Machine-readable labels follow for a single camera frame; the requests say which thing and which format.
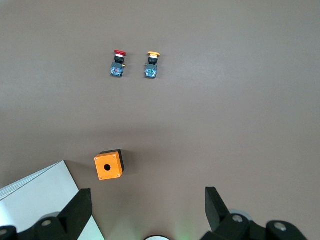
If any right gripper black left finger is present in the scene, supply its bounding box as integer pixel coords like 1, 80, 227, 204
17, 188, 93, 240

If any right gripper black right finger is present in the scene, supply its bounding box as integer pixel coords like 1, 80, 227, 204
199, 186, 270, 240

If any orange button enclosure box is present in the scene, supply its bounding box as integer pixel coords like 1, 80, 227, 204
94, 149, 125, 181

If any red mushroom push button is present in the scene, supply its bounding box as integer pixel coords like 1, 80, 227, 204
109, 49, 127, 78

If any yellow mushroom push button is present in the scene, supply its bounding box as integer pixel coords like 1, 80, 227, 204
144, 50, 161, 80

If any white drawer cabinet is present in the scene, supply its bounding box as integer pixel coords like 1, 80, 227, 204
0, 159, 106, 240

